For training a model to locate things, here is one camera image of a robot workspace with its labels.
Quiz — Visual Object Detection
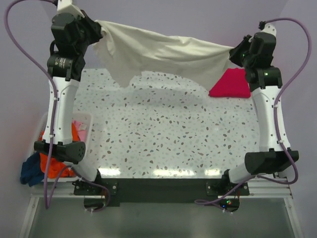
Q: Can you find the orange t-shirt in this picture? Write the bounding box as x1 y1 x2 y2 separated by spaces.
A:
40 122 80 179

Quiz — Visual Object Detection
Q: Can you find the aluminium frame rail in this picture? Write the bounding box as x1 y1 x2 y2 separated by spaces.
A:
29 176 294 199

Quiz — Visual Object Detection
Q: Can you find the pink t-shirt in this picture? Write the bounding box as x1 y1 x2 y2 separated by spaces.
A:
71 120 87 142

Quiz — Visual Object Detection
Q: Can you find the navy blue t-shirt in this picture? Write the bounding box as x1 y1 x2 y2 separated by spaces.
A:
20 152 45 187

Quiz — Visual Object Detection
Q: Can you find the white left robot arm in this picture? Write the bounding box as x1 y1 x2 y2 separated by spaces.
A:
34 0 103 194

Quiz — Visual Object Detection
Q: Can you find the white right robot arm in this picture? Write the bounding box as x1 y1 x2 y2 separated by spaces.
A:
220 22 299 195

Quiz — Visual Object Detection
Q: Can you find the cream white t-shirt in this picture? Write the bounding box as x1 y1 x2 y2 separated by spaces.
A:
93 20 232 90

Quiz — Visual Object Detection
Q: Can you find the folded magenta t-shirt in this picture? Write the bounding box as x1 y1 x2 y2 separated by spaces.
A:
209 68 251 98

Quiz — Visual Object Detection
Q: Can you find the white plastic laundry basket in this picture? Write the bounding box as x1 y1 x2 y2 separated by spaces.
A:
28 111 94 183

